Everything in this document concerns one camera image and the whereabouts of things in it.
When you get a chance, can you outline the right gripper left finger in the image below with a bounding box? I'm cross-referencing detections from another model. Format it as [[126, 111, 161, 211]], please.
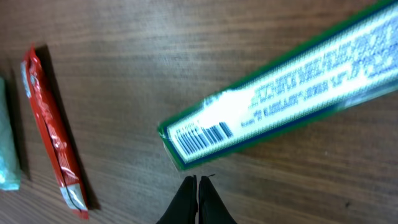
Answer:
[[157, 175, 198, 224]]

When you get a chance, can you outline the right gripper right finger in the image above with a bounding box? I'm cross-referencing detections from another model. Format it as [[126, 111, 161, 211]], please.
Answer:
[[198, 176, 237, 224]]

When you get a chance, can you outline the red snack bar wrapper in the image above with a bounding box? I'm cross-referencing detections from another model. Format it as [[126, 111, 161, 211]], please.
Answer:
[[21, 46, 90, 220]]

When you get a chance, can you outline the teal snack packet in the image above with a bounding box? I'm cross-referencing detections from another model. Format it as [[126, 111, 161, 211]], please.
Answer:
[[1, 78, 21, 191]]

